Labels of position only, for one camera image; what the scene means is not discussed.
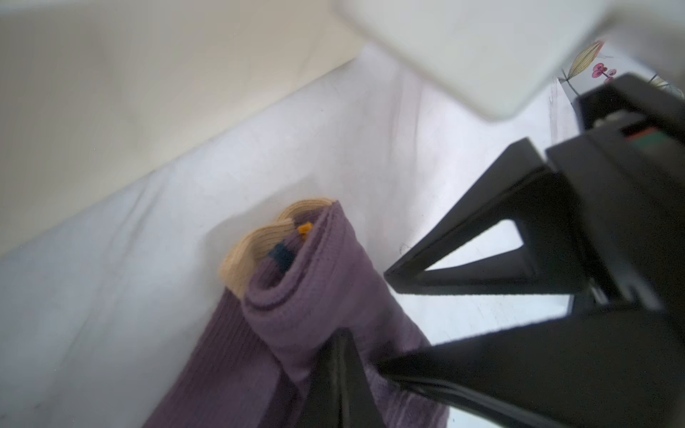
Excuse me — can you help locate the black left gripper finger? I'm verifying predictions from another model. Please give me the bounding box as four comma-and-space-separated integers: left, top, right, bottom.
296, 329, 385, 428

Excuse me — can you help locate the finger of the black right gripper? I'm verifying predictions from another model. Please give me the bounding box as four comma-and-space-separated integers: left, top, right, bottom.
378, 307, 684, 427
382, 137, 590, 296

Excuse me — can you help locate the purple sock with beige toe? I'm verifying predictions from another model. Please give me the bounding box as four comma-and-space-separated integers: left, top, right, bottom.
146, 198, 449, 427

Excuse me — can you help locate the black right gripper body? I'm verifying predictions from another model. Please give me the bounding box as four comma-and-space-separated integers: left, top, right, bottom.
547, 74, 684, 335

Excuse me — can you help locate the cream compartment tray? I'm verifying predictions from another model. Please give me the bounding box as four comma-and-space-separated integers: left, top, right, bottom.
1, 1, 364, 253

